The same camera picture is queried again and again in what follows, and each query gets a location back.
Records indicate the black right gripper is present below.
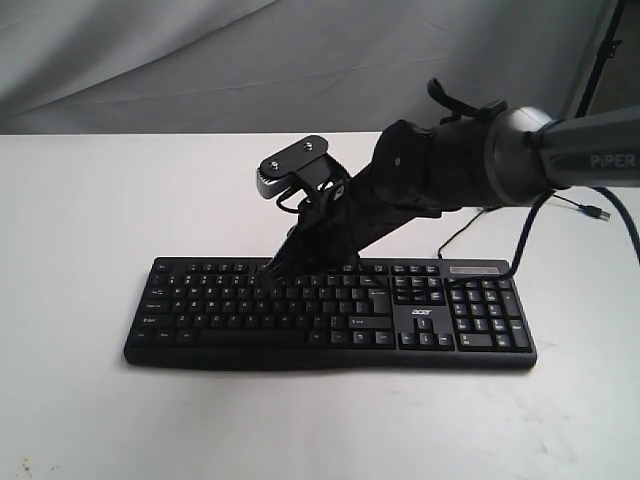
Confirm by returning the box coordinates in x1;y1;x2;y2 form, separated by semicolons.
263;164;401;291

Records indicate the black Acer keyboard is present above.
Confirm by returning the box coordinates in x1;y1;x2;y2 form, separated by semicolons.
124;257;537;371

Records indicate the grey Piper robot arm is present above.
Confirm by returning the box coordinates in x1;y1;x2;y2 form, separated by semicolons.
256;103;639;281

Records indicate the grey backdrop cloth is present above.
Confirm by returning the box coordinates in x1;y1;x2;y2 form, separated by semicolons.
1;1;611;134

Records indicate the black tripod stand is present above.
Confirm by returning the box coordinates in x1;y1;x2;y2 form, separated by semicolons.
569;1;639;117

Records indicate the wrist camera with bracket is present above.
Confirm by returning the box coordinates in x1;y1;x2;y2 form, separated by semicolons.
256;135;346;200

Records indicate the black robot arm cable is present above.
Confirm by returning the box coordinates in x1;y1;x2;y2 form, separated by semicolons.
439;77;640;286

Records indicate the black usb cable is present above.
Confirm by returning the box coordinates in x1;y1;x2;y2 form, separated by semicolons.
435;193;613;261

